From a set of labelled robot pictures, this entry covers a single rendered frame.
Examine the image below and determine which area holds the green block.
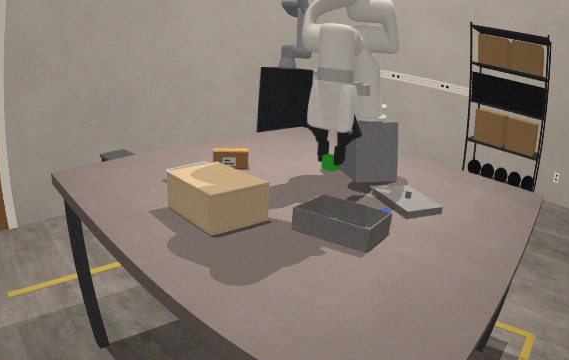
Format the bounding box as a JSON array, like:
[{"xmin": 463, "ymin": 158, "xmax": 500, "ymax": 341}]
[{"xmin": 321, "ymin": 154, "xmax": 339, "ymax": 171}]

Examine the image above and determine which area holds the brown cardboard box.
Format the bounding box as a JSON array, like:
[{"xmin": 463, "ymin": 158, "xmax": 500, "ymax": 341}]
[{"xmin": 213, "ymin": 147, "xmax": 248, "ymax": 170}]

